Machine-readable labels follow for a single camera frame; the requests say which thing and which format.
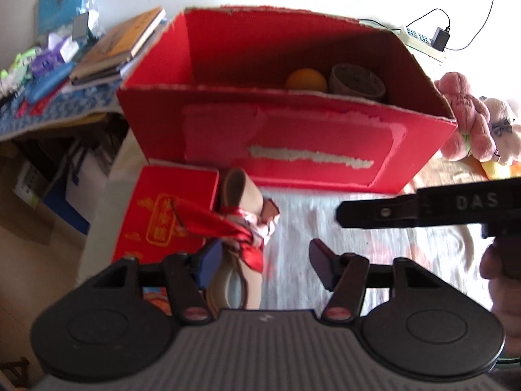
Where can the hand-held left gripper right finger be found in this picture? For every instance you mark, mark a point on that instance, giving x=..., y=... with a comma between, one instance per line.
x=321, y=260

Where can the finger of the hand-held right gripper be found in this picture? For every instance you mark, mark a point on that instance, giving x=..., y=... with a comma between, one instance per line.
x=366, y=211

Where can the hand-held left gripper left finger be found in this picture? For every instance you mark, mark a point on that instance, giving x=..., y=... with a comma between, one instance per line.
x=209, y=260

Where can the small red printed box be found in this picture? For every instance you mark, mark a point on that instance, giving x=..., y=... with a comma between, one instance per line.
x=163, y=187

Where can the large red cardboard box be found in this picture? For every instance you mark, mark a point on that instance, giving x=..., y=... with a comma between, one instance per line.
x=285, y=138

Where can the printed tape roll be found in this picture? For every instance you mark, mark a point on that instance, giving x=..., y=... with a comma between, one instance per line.
x=354, y=81

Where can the brown gourd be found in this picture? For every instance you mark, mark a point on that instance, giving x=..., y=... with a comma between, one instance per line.
x=305, y=79

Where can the person's right hand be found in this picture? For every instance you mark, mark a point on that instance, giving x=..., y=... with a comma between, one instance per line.
x=506, y=305

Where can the yellow plush toy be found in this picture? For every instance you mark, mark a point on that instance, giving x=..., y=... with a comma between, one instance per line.
x=494, y=169

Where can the floral bed sheet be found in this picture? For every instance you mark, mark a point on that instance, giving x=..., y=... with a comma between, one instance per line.
x=297, y=220

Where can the light pink plush toy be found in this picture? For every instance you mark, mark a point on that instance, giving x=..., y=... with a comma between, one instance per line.
x=502, y=122

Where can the white and blue paper bag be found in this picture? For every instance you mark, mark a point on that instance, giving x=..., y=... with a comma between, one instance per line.
x=85, y=187

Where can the black power adapter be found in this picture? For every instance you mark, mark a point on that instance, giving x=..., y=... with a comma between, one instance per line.
x=440, y=38

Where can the white power strip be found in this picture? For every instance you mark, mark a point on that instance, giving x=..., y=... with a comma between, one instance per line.
x=419, y=40

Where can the wooden side table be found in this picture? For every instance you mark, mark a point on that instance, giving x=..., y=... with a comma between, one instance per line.
x=81, y=124

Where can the pile of cardboard boxes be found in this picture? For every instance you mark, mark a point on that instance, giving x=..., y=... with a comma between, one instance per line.
x=24, y=211

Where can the blue checkered cloth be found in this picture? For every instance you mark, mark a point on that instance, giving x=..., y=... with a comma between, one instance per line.
x=69, y=110

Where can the black notebook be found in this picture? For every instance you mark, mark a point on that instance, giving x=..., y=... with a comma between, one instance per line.
x=95, y=75

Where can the red envelope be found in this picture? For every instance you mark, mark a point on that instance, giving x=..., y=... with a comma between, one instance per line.
x=42, y=104

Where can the yellow book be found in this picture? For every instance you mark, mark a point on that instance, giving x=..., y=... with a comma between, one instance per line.
x=118, y=40

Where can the blue pencil case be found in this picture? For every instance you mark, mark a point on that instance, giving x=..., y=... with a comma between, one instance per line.
x=49, y=83

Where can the purple tissue pack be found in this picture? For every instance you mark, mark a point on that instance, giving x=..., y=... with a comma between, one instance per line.
x=47, y=63

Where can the small black mirror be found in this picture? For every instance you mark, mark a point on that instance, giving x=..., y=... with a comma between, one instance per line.
x=80, y=26

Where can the green frog toy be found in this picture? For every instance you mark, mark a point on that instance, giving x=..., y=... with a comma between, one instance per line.
x=20, y=63

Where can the blue packet in clear bag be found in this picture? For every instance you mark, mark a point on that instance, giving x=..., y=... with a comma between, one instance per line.
x=61, y=4

